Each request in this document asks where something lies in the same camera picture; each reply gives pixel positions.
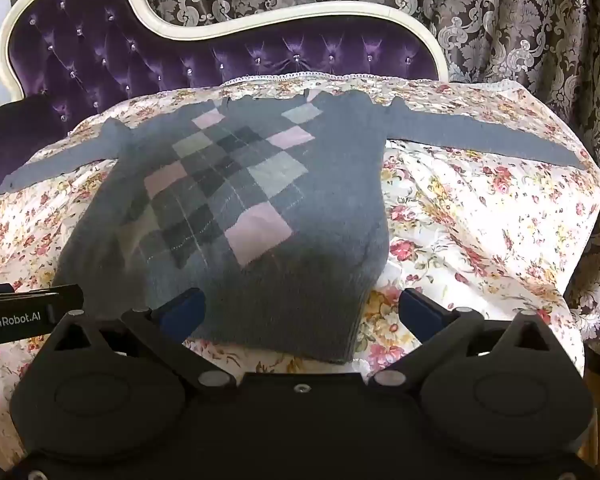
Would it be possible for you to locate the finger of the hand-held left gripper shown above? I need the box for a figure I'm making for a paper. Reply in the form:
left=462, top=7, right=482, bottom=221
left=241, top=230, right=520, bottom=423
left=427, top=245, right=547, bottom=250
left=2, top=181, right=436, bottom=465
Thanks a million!
left=15, top=283, right=85, bottom=324

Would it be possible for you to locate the floral blanket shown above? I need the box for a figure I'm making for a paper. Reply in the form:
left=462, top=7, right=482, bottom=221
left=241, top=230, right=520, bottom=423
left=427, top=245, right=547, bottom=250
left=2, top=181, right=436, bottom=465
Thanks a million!
left=0, top=74, right=600, bottom=417

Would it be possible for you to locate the grey argyle sweater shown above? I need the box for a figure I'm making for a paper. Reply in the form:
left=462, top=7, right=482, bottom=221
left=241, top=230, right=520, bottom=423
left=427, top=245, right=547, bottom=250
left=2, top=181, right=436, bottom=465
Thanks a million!
left=0, top=89, right=592, bottom=365

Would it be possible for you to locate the brown damask curtain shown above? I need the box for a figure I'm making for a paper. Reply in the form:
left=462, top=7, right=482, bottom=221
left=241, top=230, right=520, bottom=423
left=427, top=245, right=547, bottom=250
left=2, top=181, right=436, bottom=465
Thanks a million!
left=19, top=0, right=600, bottom=356

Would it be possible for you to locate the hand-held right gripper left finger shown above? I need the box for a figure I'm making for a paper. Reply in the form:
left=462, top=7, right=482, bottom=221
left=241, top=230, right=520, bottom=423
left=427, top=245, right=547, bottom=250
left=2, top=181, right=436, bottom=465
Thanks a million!
left=44, top=287, right=237, bottom=394

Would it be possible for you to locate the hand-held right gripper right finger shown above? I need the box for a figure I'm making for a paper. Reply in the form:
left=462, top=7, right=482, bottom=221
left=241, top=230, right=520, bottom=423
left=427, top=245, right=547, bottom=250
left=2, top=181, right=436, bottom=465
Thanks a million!
left=368, top=288, right=557, bottom=392

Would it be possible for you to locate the purple tufted sofa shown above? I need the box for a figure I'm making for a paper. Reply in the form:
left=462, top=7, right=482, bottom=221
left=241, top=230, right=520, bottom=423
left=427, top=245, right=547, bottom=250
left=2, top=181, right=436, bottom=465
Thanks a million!
left=0, top=0, right=450, bottom=226

